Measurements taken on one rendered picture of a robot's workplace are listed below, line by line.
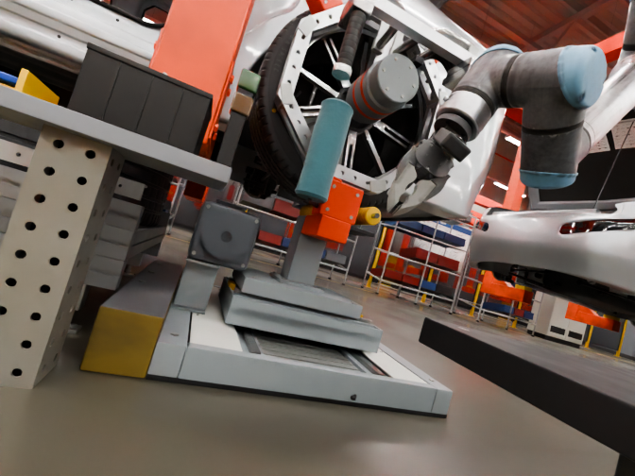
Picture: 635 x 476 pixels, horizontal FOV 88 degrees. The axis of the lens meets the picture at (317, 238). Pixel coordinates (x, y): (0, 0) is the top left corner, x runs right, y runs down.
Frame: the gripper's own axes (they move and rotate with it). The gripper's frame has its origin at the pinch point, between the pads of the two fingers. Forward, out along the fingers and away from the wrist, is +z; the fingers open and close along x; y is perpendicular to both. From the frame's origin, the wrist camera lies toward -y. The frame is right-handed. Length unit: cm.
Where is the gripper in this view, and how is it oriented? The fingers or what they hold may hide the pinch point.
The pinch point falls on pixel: (396, 207)
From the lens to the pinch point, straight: 60.4
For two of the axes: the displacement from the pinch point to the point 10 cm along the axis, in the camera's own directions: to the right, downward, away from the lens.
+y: -1.2, 0.4, 9.9
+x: -7.8, -6.2, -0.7
